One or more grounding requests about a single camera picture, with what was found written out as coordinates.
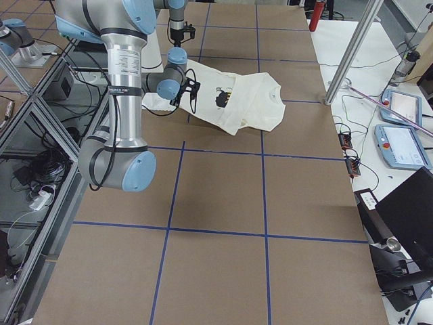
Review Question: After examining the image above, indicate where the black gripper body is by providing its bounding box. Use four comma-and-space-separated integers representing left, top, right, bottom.
169, 28, 184, 47

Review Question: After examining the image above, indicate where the cream long-sleeve cat shirt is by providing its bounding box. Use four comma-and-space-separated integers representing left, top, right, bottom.
141, 59, 287, 137

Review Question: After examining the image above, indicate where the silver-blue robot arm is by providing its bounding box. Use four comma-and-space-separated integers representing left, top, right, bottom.
55, 1, 187, 192
154, 0, 187, 47

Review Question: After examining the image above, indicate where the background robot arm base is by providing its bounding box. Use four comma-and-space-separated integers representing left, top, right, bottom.
1, 18, 48, 68

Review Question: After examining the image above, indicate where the red cylinder bottle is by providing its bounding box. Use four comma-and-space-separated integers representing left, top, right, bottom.
309, 0, 325, 32

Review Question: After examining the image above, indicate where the orange black adapter box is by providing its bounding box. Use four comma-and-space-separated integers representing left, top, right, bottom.
338, 133, 352, 150

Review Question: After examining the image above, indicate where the white power strip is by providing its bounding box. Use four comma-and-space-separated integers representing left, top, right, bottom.
29, 190, 53, 211

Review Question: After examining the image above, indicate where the reacher grabber stick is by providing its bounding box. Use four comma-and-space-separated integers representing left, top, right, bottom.
340, 81, 433, 138

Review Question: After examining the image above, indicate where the far blue teach pendant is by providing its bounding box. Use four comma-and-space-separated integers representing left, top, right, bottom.
382, 89, 422, 126

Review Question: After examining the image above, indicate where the blue teach pendant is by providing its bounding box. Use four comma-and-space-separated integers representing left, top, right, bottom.
382, 89, 422, 126
374, 125, 432, 170

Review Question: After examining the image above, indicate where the near blue teach pendant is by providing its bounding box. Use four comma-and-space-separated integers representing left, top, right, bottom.
374, 125, 432, 170

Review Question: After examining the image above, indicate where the black box with label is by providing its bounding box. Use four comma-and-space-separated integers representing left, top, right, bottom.
354, 188, 393, 244

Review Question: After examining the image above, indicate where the black monitor on stand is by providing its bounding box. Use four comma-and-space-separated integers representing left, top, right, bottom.
370, 167, 432, 311

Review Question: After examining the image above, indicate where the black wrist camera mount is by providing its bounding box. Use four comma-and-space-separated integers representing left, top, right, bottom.
183, 21, 196, 40
170, 77, 201, 114

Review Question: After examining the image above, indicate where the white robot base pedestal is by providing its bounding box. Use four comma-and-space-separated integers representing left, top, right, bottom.
135, 6, 163, 74

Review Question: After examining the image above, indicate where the aluminium frame post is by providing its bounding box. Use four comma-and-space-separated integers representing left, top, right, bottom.
324, 0, 384, 106

